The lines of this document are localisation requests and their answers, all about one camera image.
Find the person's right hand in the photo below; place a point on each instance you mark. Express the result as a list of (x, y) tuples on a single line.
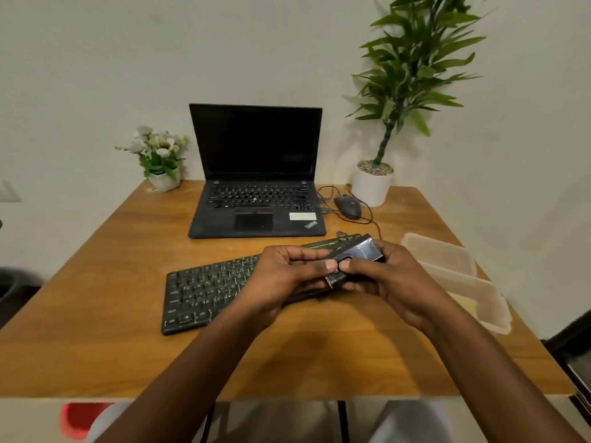
[(406, 283)]

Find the person's left hand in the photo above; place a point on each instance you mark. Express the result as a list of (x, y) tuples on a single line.
[(270, 279)]

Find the person's left thumb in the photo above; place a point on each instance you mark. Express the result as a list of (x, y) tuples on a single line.
[(314, 259)]

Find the person's right thumb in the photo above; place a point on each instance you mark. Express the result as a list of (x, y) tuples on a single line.
[(359, 268)]

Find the small black glossy device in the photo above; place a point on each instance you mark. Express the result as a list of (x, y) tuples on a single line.
[(362, 250)]

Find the person's left forearm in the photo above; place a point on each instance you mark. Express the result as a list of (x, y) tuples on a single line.
[(184, 387)]

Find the person's right forearm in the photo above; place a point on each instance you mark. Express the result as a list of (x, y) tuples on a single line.
[(489, 382)]

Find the black computer mouse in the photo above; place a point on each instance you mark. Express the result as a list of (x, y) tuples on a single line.
[(348, 207)]

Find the white round plant pot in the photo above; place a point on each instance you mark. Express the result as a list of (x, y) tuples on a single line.
[(371, 189)]

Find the clear plastic container lid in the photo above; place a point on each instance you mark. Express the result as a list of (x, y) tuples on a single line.
[(441, 253)]

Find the black laptop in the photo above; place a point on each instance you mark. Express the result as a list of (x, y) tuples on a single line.
[(256, 179)]

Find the black keyboard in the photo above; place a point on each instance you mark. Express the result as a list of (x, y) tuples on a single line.
[(203, 290)]

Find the clear plastic container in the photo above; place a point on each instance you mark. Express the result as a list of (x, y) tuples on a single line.
[(480, 297)]

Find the small white flower pot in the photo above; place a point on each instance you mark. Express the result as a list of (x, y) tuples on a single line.
[(165, 182)]

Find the small white flower plant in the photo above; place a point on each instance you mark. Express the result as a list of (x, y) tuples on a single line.
[(157, 149)]

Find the tall green artificial plant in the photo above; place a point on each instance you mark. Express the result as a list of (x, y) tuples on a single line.
[(411, 69)]

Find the red object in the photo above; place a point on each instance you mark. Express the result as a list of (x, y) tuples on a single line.
[(81, 418)]

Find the black bin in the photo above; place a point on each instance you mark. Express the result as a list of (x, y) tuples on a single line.
[(14, 292)]

